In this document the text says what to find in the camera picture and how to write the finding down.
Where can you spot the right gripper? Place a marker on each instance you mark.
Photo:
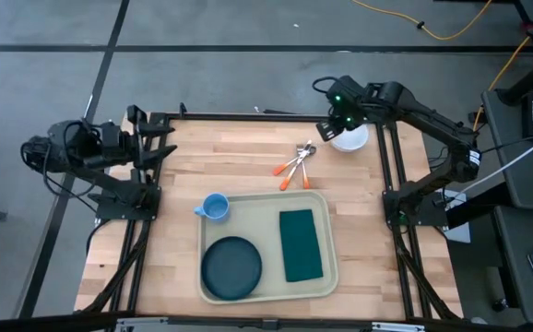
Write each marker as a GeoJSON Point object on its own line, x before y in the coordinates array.
{"type": "Point", "coordinates": [354, 117]}

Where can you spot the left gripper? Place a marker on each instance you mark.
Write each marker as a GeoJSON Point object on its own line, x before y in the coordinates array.
{"type": "Point", "coordinates": [119, 143]}

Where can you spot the white bowl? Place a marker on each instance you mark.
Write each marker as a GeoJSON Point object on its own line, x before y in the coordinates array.
{"type": "Point", "coordinates": [354, 140]}

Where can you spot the light blue mug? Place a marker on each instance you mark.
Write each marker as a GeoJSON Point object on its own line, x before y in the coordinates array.
{"type": "Point", "coordinates": [215, 207]}

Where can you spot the green cloth napkin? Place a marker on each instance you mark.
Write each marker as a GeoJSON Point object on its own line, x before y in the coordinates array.
{"type": "Point", "coordinates": [301, 246]}

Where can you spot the dark blue plate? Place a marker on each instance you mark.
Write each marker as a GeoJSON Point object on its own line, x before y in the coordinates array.
{"type": "Point", "coordinates": [232, 268]}

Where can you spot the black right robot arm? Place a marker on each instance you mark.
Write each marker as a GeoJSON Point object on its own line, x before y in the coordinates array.
{"type": "Point", "coordinates": [432, 120]}

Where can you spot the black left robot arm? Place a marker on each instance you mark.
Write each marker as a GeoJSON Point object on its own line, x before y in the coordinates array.
{"type": "Point", "coordinates": [105, 182]}

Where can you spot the beige plastic tray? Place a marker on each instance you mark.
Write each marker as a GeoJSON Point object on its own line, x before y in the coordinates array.
{"type": "Point", "coordinates": [266, 230]}

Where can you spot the black flat plate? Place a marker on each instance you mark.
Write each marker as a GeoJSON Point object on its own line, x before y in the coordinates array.
{"type": "Point", "coordinates": [278, 111]}

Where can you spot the dark grey desk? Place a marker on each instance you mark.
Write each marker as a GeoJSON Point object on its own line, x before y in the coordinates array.
{"type": "Point", "coordinates": [515, 258]}

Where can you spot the black frame clamp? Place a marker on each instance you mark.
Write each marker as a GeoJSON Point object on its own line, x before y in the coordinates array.
{"type": "Point", "coordinates": [183, 110]}

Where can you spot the black aluminium table frame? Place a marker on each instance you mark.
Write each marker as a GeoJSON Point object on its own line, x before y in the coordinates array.
{"type": "Point", "coordinates": [271, 117]}

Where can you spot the silver aluminium bracket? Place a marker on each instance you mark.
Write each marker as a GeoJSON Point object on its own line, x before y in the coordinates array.
{"type": "Point", "coordinates": [137, 325]}
{"type": "Point", "coordinates": [398, 327]}

